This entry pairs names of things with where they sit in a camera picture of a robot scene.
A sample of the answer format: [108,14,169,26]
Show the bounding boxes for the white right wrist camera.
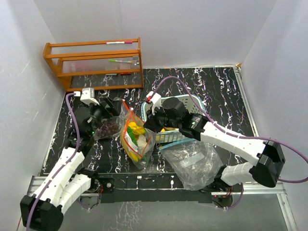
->
[146,91,162,115]

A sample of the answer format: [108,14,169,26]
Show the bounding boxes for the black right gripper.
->
[143,104,180,134]

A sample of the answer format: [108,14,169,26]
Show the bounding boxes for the clear zip bag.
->
[93,116,123,141]
[159,139,223,191]
[120,108,155,169]

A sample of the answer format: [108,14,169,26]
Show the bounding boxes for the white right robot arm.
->
[144,94,285,191]

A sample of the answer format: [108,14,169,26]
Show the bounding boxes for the pink white marker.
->
[105,41,133,45]

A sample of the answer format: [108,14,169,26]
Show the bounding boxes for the yellow pear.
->
[137,135,150,152]

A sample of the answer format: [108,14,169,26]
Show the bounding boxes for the green cucumber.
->
[127,122,145,136]

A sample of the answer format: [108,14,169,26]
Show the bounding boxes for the black metal base rail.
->
[72,172,246,208]

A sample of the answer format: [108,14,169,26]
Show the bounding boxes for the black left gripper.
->
[85,96,122,135]

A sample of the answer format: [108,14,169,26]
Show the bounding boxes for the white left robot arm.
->
[20,94,126,231]

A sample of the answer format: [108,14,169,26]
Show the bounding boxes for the clear zip top bag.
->
[93,116,123,141]

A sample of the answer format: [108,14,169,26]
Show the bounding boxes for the dark red grapes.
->
[94,121,119,140]

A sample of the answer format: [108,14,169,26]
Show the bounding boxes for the wooden rack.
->
[43,38,144,92]

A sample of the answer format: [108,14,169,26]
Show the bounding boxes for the yellow bananas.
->
[123,143,142,162]

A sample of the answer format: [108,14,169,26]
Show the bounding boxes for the green white marker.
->
[109,59,133,64]

